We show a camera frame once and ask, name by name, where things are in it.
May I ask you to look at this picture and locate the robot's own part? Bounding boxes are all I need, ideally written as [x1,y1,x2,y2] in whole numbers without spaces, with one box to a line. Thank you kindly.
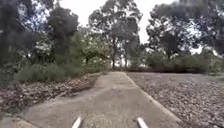
[71,116,83,128]
[136,116,149,128]

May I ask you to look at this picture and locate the pale concrete path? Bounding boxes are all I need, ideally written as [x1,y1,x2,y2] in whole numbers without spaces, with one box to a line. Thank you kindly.
[0,71,188,128]

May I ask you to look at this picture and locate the wood of trees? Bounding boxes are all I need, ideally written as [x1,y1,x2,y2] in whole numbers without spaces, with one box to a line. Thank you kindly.
[0,0,224,76]

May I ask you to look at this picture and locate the row of green bushes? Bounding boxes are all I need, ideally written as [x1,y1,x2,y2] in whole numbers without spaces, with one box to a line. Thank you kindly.
[9,49,224,84]

